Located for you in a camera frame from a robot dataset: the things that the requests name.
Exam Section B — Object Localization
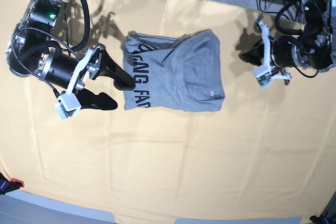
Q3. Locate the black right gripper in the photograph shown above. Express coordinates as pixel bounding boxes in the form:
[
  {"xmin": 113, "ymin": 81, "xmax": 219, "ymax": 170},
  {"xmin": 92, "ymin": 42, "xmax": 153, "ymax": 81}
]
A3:
[{"xmin": 35, "ymin": 44, "xmax": 135, "ymax": 110}]

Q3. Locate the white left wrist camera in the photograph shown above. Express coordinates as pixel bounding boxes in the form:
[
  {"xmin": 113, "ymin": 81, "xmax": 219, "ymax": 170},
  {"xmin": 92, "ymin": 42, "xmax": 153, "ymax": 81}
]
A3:
[{"xmin": 253, "ymin": 65, "xmax": 272, "ymax": 89}]

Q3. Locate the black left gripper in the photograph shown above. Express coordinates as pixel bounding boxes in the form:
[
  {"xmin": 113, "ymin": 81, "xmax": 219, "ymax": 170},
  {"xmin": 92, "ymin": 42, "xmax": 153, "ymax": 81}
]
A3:
[{"xmin": 239, "ymin": 35, "xmax": 307, "ymax": 71}]

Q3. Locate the yellow table cloth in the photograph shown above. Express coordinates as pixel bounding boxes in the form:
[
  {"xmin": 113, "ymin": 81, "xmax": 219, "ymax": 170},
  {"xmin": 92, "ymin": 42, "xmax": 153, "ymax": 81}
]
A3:
[{"xmin": 1, "ymin": 0, "xmax": 335, "ymax": 223}]

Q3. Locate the red and black clamp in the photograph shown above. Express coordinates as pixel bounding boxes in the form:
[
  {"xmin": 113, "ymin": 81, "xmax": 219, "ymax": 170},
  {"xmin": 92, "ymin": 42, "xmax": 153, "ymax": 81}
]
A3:
[{"xmin": 0, "ymin": 174, "xmax": 24, "ymax": 195}]

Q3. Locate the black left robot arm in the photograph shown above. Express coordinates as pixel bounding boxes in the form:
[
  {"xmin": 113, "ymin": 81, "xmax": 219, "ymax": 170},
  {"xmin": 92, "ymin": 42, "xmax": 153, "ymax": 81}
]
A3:
[{"xmin": 239, "ymin": 0, "xmax": 335, "ymax": 80}]

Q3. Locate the grey t-shirt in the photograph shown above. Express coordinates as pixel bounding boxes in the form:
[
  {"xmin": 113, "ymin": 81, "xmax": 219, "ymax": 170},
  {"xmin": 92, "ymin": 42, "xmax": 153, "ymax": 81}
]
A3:
[{"xmin": 122, "ymin": 29, "xmax": 225, "ymax": 112}]

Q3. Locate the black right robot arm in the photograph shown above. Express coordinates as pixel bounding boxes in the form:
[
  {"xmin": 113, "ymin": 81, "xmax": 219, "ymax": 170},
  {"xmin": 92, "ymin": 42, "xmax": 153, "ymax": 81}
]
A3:
[{"xmin": 6, "ymin": 0, "xmax": 135, "ymax": 117}]

